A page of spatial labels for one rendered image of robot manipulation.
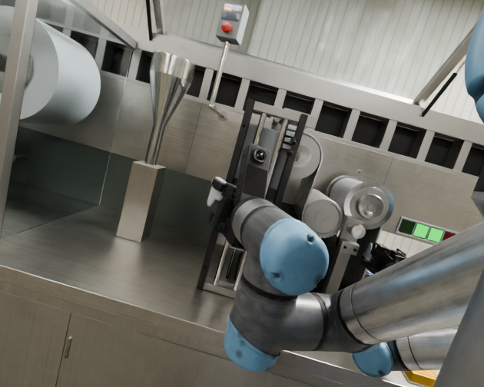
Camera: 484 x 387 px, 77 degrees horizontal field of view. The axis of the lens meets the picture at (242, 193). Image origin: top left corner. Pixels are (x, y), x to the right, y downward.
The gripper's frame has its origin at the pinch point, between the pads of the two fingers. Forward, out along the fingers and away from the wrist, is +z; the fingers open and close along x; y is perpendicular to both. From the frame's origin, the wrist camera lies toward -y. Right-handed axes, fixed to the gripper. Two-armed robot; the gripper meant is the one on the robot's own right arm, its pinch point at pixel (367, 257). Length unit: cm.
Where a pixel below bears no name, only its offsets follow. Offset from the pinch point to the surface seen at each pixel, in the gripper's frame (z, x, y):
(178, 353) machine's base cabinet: -29, 48, -30
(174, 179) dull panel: 31, 74, 2
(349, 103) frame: 31, 14, 51
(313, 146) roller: -1.4, 27.4, 28.7
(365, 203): -4.6, 8.0, 16.5
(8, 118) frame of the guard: -25, 102, 14
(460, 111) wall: 166, -103, 96
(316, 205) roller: -1.7, 21.1, 11.7
